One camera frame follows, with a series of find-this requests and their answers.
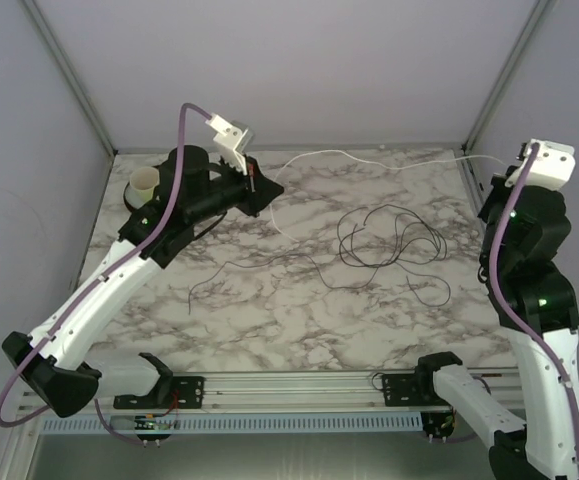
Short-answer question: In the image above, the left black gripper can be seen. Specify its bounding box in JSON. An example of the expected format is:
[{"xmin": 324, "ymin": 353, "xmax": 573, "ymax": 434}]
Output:
[{"xmin": 187, "ymin": 152, "xmax": 286, "ymax": 225}]

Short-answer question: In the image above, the purple thin wire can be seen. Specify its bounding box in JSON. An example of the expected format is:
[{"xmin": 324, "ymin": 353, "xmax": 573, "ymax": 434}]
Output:
[{"xmin": 187, "ymin": 252, "xmax": 395, "ymax": 315}]

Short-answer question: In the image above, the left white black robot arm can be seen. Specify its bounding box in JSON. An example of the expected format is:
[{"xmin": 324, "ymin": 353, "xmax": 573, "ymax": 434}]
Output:
[{"xmin": 2, "ymin": 145, "xmax": 284, "ymax": 418}]

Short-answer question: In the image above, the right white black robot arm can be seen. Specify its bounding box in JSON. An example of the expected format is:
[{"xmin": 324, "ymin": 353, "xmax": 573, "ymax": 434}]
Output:
[{"xmin": 416, "ymin": 167, "xmax": 579, "ymax": 479}]

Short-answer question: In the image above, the yellow-green mug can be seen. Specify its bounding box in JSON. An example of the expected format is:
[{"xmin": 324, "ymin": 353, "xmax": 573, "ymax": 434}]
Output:
[{"xmin": 126, "ymin": 166, "xmax": 160, "ymax": 203}]

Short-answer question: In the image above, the white plate with dark rim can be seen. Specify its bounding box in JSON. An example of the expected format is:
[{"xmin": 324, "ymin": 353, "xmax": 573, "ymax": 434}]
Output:
[{"xmin": 123, "ymin": 188, "xmax": 145, "ymax": 212}]

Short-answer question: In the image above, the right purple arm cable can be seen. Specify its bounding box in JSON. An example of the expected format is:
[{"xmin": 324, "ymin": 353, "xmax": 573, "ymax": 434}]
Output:
[{"xmin": 486, "ymin": 142, "xmax": 579, "ymax": 480}]

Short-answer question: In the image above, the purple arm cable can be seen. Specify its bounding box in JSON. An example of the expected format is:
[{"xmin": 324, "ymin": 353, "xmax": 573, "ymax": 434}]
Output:
[
  {"xmin": 0, "ymin": 102, "xmax": 215, "ymax": 446},
  {"xmin": 486, "ymin": 142, "xmax": 579, "ymax": 480}
]

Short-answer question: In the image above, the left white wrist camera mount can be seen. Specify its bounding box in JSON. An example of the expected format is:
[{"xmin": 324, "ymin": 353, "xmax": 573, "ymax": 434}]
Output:
[{"xmin": 205, "ymin": 114, "xmax": 254, "ymax": 176}]

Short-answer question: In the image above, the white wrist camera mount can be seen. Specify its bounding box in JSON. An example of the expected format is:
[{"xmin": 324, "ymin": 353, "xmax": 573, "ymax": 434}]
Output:
[
  {"xmin": 505, "ymin": 139, "xmax": 576, "ymax": 191},
  {"xmin": 205, "ymin": 114, "xmax": 254, "ymax": 176}
]

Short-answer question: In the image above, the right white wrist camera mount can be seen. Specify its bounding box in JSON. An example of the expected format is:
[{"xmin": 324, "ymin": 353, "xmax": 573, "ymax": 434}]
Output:
[{"xmin": 505, "ymin": 139, "xmax": 576, "ymax": 191}]

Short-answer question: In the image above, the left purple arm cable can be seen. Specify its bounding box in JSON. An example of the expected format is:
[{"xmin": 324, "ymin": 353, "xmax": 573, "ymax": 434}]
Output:
[{"xmin": 0, "ymin": 102, "xmax": 215, "ymax": 446}]

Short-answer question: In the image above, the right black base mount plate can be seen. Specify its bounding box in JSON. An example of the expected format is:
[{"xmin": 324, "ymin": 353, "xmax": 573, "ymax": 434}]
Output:
[{"xmin": 380, "ymin": 373, "xmax": 435, "ymax": 407}]

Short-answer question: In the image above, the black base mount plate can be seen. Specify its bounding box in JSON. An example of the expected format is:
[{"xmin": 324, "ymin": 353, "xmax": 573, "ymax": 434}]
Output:
[
  {"xmin": 380, "ymin": 373, "xmax": 435, "ymax": 407},
  {"xmin": 113, "ymin": 375, "xmax": 205, "ymax": 410}
]

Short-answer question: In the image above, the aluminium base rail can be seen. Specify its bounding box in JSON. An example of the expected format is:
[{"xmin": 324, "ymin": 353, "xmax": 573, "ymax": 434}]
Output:
[{"xmin": 21, "ymin": 367, "xmax": 570, "ymax": 416}]

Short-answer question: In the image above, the right aluminium frame post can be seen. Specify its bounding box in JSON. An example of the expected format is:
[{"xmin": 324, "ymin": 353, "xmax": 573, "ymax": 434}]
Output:
[{"xmin": 461, "ymin": 0, "xmax": 557, "ymax": 154}]

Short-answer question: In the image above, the aluminium frame post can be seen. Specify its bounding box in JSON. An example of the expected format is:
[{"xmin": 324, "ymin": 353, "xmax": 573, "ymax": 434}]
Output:
[
  {"xmin": 461, "ymin": 0, "xmax": 557, "ymax": 154},
  {"xmin": 19, "ymin": 0, "xmax": 117, "ymax": 158}
]

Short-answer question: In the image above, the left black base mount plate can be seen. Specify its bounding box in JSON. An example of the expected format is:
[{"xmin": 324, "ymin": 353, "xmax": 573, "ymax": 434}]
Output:
[{"xmin": 113, "ymin": 375, "xmax": 205, "ymax": 410}]

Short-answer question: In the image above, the blue slotted cable duct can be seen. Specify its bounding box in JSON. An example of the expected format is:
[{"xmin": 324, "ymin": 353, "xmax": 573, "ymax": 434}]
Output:
[{"xmin": 41, "ymin": 412, "xmax": 424, "ymax": 435}]

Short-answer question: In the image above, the left aluminium frame post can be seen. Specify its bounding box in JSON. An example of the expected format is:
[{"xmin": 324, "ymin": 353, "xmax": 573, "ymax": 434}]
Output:
[{"xmin": 19, "ymin": 0, "xmax": 117, "ymax": 158}]

